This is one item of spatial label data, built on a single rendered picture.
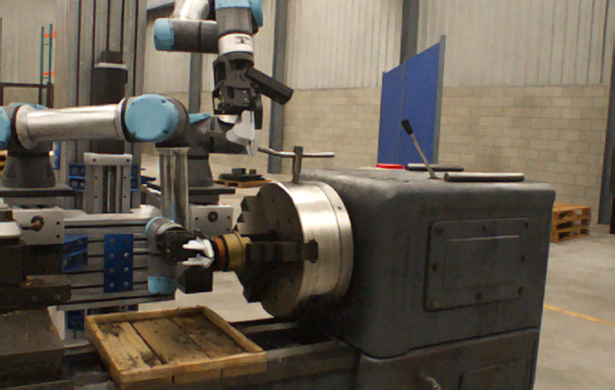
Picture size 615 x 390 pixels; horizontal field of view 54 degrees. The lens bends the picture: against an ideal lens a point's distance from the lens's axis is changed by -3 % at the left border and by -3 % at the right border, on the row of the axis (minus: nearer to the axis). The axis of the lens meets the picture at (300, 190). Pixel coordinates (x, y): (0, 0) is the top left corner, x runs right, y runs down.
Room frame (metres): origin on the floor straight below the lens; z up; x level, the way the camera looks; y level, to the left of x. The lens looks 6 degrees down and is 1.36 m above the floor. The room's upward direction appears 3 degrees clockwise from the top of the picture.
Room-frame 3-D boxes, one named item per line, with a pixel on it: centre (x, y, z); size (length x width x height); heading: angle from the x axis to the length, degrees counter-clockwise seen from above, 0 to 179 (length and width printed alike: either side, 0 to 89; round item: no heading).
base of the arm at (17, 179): (1.72, 0.78, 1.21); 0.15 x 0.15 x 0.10
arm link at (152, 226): (1.55, 0.34, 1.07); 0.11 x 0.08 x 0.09; 29
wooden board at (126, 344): (1.29, 0.27, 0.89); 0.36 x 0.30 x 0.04; 29
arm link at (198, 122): (1.97, 0.35, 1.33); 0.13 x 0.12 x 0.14; 95
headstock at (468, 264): (1.64, -0.33, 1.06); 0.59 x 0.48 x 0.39; 119
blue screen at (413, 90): (8.16, -1.30, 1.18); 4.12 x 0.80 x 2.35; 1
